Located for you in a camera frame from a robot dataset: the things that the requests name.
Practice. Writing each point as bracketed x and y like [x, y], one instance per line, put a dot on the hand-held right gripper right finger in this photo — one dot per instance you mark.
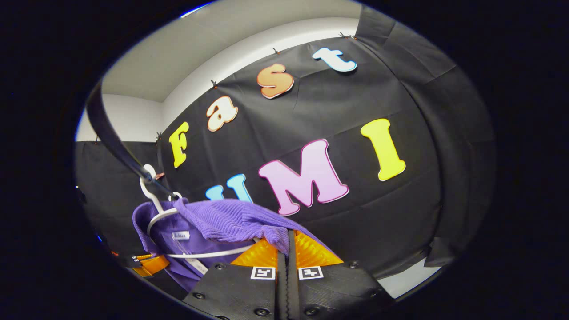
[293, 293]

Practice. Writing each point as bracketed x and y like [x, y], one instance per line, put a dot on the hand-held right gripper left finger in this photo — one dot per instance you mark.
[282, 293]

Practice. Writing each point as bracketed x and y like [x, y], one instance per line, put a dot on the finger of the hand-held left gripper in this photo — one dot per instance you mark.
[153, 264]

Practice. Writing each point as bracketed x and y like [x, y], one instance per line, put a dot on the black clothes rack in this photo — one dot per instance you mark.
[115, 135]

